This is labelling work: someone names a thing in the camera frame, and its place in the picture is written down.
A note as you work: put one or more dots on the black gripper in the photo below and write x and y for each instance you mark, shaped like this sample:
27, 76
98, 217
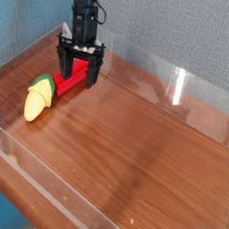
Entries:
92, 52

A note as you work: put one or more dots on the red plastic block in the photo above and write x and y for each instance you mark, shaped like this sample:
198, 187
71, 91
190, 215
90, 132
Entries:
79, 73

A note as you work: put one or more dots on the yellow green toy corn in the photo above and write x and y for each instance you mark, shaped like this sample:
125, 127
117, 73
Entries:
39, 96

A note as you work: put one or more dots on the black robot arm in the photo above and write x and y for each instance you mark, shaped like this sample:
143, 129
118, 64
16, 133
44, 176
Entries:
83, 44

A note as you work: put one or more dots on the clear acrylic corner bracket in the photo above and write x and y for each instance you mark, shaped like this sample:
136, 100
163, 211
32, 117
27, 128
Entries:
66, 30

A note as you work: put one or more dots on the clear acrylic back wall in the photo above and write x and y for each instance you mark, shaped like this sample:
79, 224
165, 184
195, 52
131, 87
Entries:
198, 103

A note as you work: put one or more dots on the clear acrylic wall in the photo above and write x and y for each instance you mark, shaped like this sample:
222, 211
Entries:
56, 190
198, 103

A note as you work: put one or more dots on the clear acrylic front wall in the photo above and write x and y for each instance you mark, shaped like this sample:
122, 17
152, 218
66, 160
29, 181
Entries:
56, 190

